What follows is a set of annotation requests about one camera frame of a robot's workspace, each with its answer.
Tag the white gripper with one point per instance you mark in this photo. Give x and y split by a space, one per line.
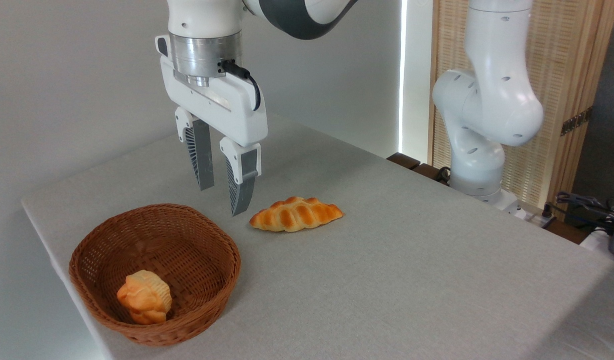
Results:
227 107

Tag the braided golden bread loaf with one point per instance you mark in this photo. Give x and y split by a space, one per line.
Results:
297 215

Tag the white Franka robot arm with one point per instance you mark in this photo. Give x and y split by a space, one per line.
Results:
486 100

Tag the brown wicker basket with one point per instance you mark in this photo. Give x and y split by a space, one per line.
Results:
187 250

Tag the orange muffin bread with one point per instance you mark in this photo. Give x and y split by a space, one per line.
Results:
146 297

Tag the grey table cloth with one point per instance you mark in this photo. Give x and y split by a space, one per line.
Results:
411 280

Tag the dark metal screen hinge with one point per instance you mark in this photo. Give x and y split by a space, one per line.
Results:
576 121

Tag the bamboo folding screen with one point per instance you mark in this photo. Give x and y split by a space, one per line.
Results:
566 60

